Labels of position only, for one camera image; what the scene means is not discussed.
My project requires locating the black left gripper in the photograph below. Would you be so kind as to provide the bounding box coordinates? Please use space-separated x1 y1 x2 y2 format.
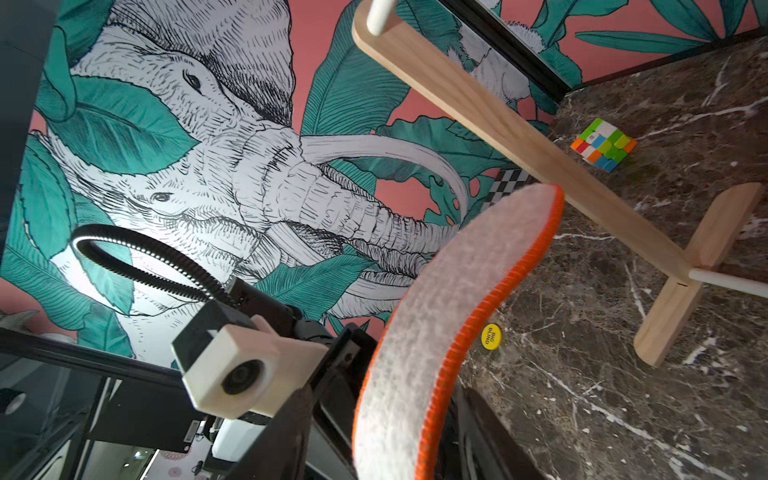
309 325 377 468

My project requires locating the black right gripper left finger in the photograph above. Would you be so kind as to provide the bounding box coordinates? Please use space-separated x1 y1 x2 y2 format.
226 386 313 480

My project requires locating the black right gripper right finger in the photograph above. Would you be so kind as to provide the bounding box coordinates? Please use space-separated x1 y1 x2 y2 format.
458 387 545 480

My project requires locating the wooden hanger rack frame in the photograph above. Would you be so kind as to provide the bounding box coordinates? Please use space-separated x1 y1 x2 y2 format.
352 1 767 366

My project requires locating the yellow round sticker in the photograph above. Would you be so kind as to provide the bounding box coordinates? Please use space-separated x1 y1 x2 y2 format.
481 323 502 351

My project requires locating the black white checkerboard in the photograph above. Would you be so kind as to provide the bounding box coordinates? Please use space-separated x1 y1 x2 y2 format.
481 168 535 211

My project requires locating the colourful puzzle cube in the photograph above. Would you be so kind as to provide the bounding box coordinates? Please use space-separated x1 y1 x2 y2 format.
571 118 638 173

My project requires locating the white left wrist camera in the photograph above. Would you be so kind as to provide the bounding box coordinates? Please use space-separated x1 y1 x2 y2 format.
172 300 329 419

